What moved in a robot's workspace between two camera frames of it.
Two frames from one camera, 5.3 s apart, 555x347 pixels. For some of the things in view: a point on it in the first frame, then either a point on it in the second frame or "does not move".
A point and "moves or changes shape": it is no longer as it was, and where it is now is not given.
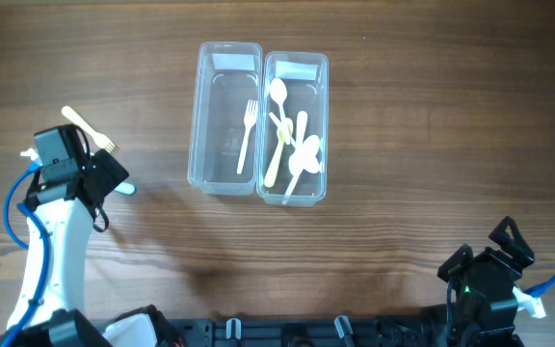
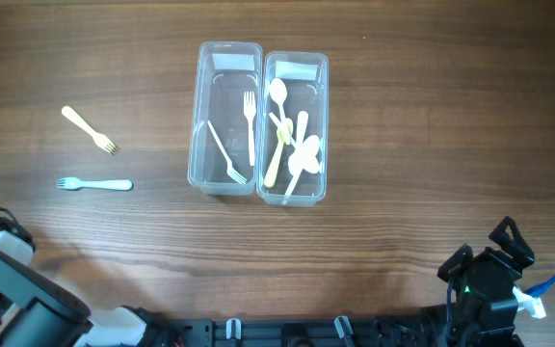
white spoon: [278, 92] does not move
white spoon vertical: [310, 149] does not move
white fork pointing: [31, 153] → [230, 170]
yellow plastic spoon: [284, 134] does not move
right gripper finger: [461, 258] does not move
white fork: [250, 119] moves or changes shape
